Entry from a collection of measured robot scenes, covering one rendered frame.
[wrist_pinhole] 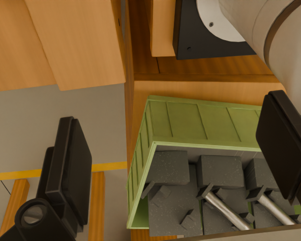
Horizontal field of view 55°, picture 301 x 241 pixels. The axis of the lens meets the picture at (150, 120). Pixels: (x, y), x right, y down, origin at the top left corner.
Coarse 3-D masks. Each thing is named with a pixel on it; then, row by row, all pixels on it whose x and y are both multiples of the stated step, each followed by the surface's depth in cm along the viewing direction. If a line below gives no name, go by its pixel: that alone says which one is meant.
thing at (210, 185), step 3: (210, 183) 84; (204, 186) 86; (207, 186) 83; (210, 186) 83; (201, 189) 87; (204, 189) 83; (207, 189) 83; (210, 189) 83; (198, 192) 88; (201, 192) 84; (204, 192) 82; (207, 192) 82; (198, 195) 85; (201, 195) 82; (204, 195) 82; (198, 198) 85; (201, 198) 83
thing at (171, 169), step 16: (160, 160) 83; (176, 160) 83; (160, 176) 81; (176, 176) 82; (192, 176) 88; (176, 192) 86; (192, 192) 86; (160, 208) 84; (176, 208) 84; (192, 208) 85; (160, 224) 82; (176, 224) 83; (192, 224) 83
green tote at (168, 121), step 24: (144, 120) 79; (168, 120) 71; (192, 120) 72; (216, 120) 74; (240, 120) 76; (144, 144) 76; (168, 144) 65; (192, 144) 66; (216, 144) 67; (240, 144) 69; (144, 168) 71; (144, 216) 95
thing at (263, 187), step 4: (260, 188) 87; (264, 188) 87; (252, 192) 90; (256, 192) 87; (260, 192) 86; (248, 196) 90; (252, 196) 88; (256, 196) 85; (260, 196) 85; (248, 200) 89; (252, 200) 88
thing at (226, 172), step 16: (208, 160) 87; (224, 160) 88; (240, 160) 89; (208, 176) 85; (224, 176) 86; (240, 176) 87; (240, 192) 91; (208, 208) 87; (240, 208) 89; (208, 224) 85; (224, 224) 86
